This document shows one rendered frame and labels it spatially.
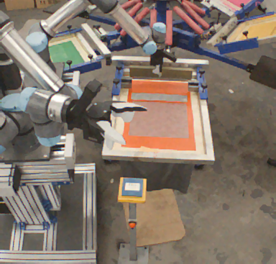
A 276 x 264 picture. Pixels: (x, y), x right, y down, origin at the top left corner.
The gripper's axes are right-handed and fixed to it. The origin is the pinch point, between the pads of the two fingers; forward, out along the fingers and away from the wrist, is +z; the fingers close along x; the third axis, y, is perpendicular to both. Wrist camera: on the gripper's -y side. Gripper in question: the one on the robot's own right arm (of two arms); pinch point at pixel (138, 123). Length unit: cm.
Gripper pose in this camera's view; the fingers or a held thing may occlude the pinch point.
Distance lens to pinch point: 74.9
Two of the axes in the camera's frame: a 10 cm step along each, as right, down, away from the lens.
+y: -0.5, 7.9, 6.1
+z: 9.3, 2.6, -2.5
